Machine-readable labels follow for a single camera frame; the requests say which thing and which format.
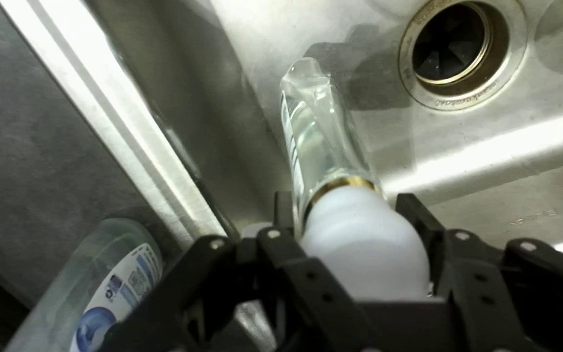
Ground clear soap bottle green pump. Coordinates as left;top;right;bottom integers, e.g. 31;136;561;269
4;217;166;352

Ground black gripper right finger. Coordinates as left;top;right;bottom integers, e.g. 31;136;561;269
395;191;563;352

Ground stainless steel sink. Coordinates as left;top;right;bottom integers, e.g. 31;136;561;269
0;0;563;308

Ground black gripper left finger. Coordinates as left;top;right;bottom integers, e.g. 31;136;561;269
101;189;387;352

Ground clear bottle with white cap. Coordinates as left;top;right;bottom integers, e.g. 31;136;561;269
277;54;434;303

